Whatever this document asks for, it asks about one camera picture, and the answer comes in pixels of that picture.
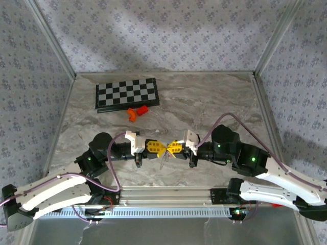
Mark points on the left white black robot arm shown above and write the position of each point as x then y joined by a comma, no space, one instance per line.
51,190

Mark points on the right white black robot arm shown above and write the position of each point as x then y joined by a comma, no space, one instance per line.
276,194

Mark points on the red block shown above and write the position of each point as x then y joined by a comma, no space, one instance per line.
142,110

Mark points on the orange curved block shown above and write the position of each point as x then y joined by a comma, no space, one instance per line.
130,112

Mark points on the black grey chessboard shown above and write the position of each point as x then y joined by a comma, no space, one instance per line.
127,93

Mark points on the small circuit board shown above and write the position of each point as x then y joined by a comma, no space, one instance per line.
98,212
238,212

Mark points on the grey metal sheet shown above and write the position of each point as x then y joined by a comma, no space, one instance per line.
166,232

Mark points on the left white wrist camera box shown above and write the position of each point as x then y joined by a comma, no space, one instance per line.
138,145

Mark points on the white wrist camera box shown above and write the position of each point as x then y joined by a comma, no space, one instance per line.
190,139
138,145

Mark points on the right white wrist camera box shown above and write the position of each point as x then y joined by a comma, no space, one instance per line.
190,139

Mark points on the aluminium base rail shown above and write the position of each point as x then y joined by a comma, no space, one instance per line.
166,195

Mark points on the aluminium side rail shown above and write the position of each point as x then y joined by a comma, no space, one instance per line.
59,127
270,127

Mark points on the aluminium back rail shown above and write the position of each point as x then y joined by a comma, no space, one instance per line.
166,73

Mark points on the aluminium frame post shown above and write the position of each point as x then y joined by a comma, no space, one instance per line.
52,38
277,38

